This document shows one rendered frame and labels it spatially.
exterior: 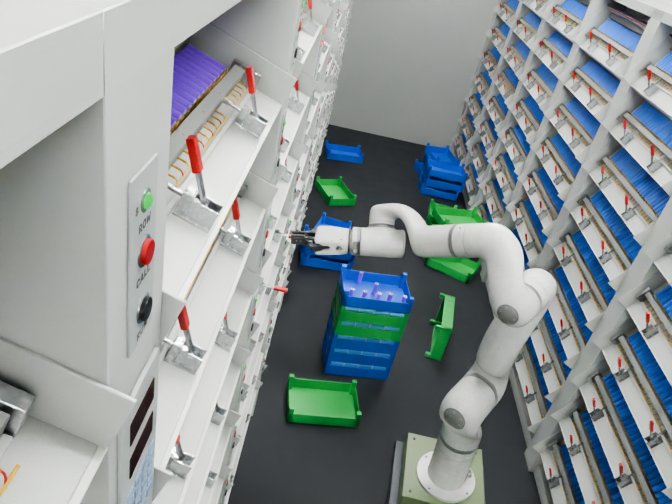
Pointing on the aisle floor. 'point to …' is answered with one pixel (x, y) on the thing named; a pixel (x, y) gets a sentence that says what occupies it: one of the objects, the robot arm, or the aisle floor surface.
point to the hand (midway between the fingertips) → (298, 237)
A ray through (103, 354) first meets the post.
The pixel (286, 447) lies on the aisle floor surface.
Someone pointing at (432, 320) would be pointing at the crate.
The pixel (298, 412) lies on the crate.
